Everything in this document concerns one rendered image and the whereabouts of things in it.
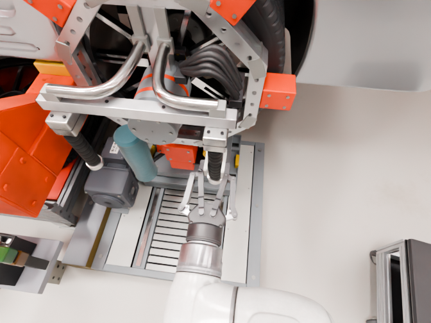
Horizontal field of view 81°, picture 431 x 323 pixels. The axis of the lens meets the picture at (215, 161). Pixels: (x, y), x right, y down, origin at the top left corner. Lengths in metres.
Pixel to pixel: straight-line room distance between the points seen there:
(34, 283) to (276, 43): 1.04
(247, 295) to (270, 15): 0.60
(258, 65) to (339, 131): 1.32
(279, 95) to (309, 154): 1.03
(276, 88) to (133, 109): 0.38
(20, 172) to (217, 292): 0.71
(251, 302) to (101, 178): 0.86
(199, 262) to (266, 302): 0.13
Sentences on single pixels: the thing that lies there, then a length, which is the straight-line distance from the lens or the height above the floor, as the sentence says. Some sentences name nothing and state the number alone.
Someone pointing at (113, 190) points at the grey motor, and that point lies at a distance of 1.13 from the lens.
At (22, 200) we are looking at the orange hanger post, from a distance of 1.00.
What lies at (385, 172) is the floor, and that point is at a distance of 1.86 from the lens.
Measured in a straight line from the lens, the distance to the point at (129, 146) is 0.81.
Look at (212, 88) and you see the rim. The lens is 0.86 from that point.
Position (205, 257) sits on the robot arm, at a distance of 0.50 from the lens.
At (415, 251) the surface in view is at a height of 0.34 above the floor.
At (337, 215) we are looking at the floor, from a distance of 1.59.
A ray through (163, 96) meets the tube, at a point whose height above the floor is 1.01.
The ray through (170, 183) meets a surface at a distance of 1.35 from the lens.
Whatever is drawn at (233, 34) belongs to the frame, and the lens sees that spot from 0.61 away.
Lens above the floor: 1.37
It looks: 60 degrees down
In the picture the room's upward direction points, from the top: straight up
